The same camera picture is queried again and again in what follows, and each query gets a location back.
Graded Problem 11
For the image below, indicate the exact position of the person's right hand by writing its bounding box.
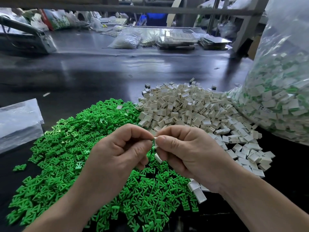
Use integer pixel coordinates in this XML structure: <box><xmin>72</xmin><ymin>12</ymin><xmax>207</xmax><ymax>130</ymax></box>
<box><xmin>154</xmin><ymin>125</ymin><xmax>239</xmax><ymax>194</ymax></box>

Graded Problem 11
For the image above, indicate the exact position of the person's left hand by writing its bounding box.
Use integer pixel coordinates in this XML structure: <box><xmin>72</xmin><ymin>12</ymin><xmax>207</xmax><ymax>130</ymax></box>
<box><xmin>77</xmin><ymin>123</ymin><xmax>155</xmax><ymax>206</ymax></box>

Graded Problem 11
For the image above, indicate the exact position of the pile of white plastic caps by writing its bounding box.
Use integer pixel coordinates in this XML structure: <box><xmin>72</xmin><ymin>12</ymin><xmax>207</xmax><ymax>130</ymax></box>
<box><xmin>136</xmin><ymin>81</ymin><xmax>276</xmax><ymax>204</ymax></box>

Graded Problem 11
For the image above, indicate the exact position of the pile of green plastic clips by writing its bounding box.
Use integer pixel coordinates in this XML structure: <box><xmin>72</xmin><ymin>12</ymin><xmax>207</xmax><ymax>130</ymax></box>
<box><xmin>6</xmin><ymin>98</ymin><xmax>200</xmax><ymax>232</ymax></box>

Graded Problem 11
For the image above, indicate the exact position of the clear plastic bag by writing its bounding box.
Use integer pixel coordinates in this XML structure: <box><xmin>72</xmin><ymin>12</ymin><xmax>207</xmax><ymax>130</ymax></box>
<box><xmin>228</xmin><ymin>0</ymin><xmax>309</xmax><ymax>145</ymax></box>

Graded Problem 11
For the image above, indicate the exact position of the person's right forearm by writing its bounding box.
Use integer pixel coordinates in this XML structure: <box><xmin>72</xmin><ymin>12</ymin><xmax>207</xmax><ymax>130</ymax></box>
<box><xmin>217</xmin><ymin>169</ymin><xmax>309</xmax><ymax>232</ymax></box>

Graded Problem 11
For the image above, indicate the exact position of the person's left forearm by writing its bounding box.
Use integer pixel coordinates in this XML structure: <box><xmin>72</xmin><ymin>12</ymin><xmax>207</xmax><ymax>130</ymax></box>
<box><xmin>23</xmin><ymin>183</ymin><xmax>104</xmax><ymax>232</ymax></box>

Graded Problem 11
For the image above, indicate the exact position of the small clear bag of parts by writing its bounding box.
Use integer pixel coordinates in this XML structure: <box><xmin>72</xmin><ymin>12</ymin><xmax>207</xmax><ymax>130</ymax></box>
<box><xmin>108</xmin><ymin>32</ymin><xmax>142</xmax><ymax>50</ymax></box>

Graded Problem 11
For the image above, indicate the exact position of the stack of clear flat bags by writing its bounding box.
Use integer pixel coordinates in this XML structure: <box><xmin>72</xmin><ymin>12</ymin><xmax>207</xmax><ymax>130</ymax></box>
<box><xmin>0</xmin><ymin>98</ymin><xmax>44</xmax><ymax>154</ymax></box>

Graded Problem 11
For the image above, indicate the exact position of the dark flat tray stack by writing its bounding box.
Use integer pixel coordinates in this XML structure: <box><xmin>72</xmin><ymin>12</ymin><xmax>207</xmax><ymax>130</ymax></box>
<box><xmin>199</xmin><ymin>35</ymin><xmax>232</xmax><ymax>50</ymax></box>

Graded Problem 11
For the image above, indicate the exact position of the blue crate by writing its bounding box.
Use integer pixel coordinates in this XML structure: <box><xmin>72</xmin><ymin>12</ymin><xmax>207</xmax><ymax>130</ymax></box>
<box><xmin>138</xmin><ymin>13</ymin><xmax>169</xmax><ymax>26</ymax></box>

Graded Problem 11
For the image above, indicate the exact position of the grey heat sealer machine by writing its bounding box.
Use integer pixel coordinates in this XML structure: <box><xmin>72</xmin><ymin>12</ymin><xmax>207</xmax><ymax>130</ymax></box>
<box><xmin>0</xmin><ymin>14</ymin><xmax>58</xmax><ymax>55</ymax></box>

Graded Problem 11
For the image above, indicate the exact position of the grey metal horizontal bar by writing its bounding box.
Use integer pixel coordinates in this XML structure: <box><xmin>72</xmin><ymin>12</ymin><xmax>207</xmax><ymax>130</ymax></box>
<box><xmin>0</xmin><ymin>3</ymin><xmax>264</xmax><ymax>16</ymax></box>

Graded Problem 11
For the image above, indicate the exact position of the grey metal slanted post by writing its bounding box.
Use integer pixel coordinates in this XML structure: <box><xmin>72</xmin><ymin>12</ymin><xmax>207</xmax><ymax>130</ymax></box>
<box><xmin>231</xmin><ymin>0</ymin><xmax>270</xmax><ymax>57</ymax></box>

